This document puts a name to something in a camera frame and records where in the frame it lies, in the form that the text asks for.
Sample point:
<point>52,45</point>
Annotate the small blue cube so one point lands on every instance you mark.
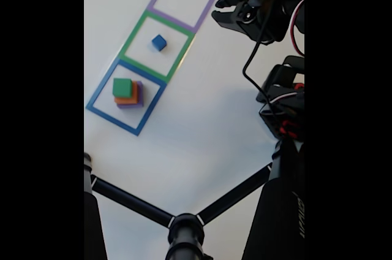
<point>158,42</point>

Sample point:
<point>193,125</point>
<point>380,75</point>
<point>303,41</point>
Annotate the purple square block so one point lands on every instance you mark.
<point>140,99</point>

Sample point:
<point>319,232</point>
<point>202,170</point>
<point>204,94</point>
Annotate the orange square block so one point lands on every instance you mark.
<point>134,96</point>

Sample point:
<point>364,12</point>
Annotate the green square block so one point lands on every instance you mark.
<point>122,86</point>

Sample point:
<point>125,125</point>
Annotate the green square frame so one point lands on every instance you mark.
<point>180,54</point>

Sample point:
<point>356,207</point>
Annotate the blue square frame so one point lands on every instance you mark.
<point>153,105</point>

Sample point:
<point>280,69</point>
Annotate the black camera tripod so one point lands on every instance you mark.
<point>275,211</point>

